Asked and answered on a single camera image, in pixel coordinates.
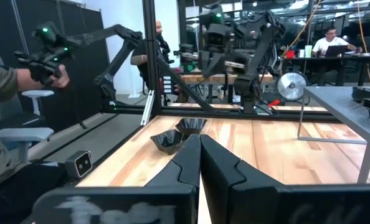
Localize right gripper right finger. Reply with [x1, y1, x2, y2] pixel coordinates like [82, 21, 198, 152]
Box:
[201, 134, 370, 224]

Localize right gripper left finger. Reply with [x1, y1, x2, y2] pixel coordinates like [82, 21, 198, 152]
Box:
[32, 134, 202, 224]

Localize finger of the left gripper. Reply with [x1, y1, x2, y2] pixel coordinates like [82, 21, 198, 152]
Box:
[212, 51, 226, 77]
[201, 51, 216, 78]

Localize black wavy square dish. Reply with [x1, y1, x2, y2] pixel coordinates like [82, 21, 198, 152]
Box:
[149, 128, 189, 156]
[174, 117, 209, 136]

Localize black teardrop plate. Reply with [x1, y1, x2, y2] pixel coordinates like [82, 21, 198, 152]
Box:
[351, 86, 370, 103]

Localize wooden background table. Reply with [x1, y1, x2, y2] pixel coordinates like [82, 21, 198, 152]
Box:
[178, 72, 273, 85]

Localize round white fan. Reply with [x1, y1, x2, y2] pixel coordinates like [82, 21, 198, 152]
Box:
[275, 70, 309, 102]

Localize person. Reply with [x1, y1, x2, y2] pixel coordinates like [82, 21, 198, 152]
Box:
[311, 26, 364, 58]
[0, 62, 71, 194]
[130, 20, 176, 94]

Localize dark open laptop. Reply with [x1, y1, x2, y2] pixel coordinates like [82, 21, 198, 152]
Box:
[324, 45, 349, 58]

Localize grey perforated metal shelf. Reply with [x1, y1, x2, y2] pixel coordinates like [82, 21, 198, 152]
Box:
[296, 86, 370, 185]

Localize black office desk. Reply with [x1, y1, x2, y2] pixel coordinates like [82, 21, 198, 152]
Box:
[280, 53, 370, 87]

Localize black partition screen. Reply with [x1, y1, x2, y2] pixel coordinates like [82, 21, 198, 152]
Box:
[0, 0, 111, 133]

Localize grey office chair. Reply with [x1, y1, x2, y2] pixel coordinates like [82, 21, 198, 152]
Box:
[0, 54, 55, 166]

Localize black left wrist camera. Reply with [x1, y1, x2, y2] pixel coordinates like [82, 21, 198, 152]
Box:
[204, 24, 233, 51]

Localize black aluminium rig frame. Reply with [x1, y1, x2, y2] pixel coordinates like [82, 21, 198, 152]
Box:
[99, 0, 340, 127]

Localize silver aluminium bracket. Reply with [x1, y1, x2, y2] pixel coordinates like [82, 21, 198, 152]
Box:
[140, 90, 156, 126]

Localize grey table-level camera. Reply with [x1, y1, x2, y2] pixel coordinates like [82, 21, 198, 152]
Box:
[64, 150, 93, 179]

